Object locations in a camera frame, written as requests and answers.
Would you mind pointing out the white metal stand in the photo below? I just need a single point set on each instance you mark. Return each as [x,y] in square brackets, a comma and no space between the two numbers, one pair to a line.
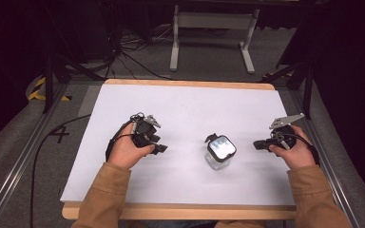
[214,20]

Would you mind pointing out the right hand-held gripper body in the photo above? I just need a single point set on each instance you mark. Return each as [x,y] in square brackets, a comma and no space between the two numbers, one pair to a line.
[283,133]

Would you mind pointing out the black tripod stand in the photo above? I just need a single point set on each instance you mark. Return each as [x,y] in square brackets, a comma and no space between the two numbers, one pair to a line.
[49,82]
[307,88]

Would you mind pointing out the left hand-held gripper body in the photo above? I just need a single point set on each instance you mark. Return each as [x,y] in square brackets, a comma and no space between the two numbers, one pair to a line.
[144,129]

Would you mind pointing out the black floor tape mark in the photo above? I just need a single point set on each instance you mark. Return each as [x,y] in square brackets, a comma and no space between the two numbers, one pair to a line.
[60,133]

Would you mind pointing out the clear square jar black lid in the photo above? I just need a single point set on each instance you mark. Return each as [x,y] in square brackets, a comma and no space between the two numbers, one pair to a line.
[220,151]

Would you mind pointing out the aluminium floor rail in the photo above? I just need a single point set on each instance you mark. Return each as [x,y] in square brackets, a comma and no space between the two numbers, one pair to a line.
[15,167]
[332,177]

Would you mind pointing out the person's left hand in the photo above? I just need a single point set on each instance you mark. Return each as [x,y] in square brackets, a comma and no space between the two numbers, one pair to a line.
[125,152]

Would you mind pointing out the yellow black hazard tape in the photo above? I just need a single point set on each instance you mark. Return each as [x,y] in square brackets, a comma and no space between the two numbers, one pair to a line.
[36,93]

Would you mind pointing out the person's right hand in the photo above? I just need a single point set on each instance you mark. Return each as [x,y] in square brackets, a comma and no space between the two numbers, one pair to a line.
[294,153]

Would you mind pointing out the white table sheet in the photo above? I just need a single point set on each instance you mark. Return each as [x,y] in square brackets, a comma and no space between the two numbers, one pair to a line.
[183,110]

